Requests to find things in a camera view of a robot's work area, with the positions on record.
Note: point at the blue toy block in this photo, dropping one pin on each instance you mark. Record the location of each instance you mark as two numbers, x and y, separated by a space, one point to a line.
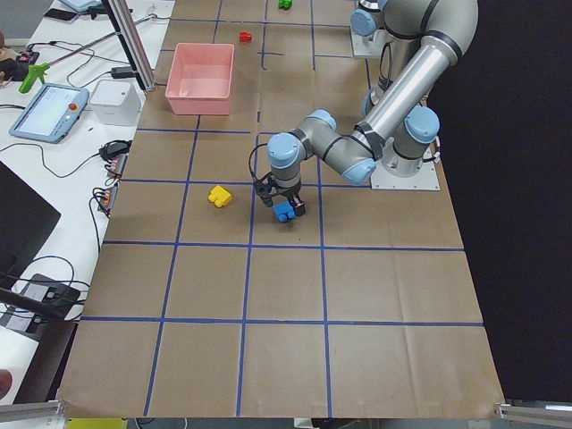
284 212

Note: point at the red toy block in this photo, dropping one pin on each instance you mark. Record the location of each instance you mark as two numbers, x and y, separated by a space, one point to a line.
245 37

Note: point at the yellow toy block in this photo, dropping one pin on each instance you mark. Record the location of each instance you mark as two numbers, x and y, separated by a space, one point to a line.
219 196

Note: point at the grey power strip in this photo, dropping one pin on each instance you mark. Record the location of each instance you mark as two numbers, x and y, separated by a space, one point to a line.
115 166

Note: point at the brown paper table cover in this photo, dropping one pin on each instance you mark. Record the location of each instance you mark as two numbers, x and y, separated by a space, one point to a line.
363 307

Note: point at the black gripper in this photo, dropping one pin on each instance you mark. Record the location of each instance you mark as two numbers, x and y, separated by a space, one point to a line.
290 192

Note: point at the pink plastic box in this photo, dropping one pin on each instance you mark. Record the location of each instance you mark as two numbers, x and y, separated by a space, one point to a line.
200 79

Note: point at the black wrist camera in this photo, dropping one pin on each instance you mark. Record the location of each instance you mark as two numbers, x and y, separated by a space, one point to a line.
263 188

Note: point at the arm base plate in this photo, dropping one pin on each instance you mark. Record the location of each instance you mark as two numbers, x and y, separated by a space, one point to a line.
368 46
388 176

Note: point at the green handled grabber tool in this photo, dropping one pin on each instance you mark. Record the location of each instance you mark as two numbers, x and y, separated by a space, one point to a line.
35 72

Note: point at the white square device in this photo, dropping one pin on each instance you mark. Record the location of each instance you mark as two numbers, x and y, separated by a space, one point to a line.
115 103

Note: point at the black power adapter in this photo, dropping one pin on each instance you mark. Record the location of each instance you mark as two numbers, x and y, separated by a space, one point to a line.
124 72

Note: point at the blue teach pendant tablet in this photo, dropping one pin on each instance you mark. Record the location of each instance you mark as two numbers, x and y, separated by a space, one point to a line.
51 113

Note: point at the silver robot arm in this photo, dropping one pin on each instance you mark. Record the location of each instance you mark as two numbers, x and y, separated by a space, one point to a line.
366 20
424 38

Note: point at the green toy block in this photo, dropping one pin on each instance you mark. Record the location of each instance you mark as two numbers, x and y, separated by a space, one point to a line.
285 4

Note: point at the aluminium frame post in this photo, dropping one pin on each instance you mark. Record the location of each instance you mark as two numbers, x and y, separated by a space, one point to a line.
125 29

